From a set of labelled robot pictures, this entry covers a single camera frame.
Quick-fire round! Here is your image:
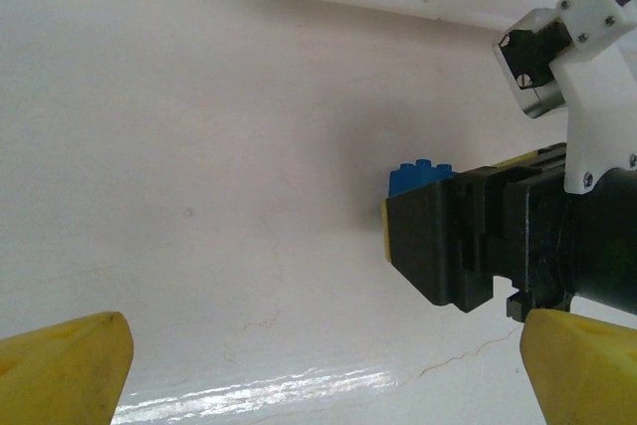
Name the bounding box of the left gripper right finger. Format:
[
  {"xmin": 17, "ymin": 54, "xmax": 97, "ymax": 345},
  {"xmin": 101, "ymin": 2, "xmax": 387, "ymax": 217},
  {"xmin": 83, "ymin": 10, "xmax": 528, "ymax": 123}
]
[{"xmin": 519, "ymin": 308, "xmax": 637, "ymax": 425}]

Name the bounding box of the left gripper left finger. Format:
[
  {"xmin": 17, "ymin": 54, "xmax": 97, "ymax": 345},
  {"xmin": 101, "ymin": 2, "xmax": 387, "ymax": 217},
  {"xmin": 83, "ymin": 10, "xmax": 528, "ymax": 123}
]
[{"xmin": 0, "ymin": 311, "xmax": 135, "ymax": 425}]

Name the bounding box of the blue lego brick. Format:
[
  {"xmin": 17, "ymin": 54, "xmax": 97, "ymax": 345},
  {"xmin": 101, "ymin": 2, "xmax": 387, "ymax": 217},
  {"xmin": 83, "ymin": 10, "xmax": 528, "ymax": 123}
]
[{"xmin": 388, "ymin": 159, "xmax": 455, "ymax": 198}]

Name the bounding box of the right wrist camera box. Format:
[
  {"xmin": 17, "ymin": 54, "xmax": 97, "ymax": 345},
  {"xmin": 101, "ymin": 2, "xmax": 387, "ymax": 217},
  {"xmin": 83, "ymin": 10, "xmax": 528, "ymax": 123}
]
[{"xmin": 491, "ymin": 0, "xmax": 637, "ymax": 196}]

